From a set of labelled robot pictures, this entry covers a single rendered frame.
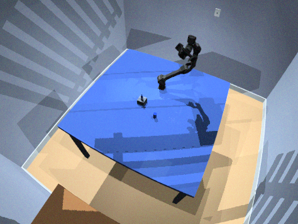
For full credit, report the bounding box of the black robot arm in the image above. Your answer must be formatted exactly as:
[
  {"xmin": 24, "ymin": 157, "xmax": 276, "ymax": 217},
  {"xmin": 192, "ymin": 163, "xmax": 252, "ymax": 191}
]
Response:
[{"xmin": 157, "ymin": 35, "xmax": 201, "ymax": 90}]

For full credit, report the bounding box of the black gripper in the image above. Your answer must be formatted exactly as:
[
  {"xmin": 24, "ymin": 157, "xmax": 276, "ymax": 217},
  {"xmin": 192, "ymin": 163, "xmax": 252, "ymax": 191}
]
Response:
[{"xmin": 175, "ymin": 43, "xmax": 197, "ymax": 62}]

